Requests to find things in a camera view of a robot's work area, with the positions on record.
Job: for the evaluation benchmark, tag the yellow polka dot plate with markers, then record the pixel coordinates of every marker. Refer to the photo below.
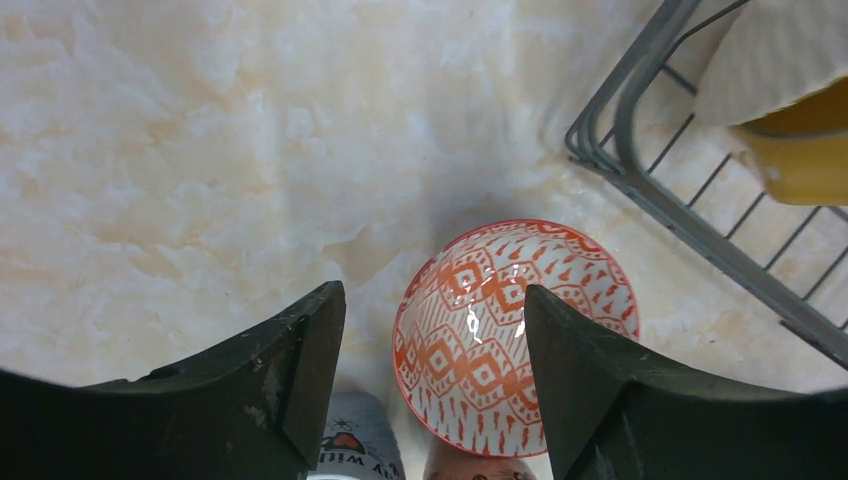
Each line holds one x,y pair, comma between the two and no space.
800,152

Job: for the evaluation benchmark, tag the red patterned bowl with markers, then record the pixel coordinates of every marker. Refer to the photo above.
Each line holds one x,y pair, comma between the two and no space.
460,354

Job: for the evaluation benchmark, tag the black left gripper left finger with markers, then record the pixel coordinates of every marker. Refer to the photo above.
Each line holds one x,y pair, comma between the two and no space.
253,406

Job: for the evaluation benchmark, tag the grey wire dish rack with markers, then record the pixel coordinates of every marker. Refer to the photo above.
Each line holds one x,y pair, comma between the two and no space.
640,133

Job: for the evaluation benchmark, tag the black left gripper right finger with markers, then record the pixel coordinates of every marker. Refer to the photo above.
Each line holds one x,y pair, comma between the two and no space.
614,409

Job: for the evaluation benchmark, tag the grey white mug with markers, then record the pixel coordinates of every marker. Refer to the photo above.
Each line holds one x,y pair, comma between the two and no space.
358,441

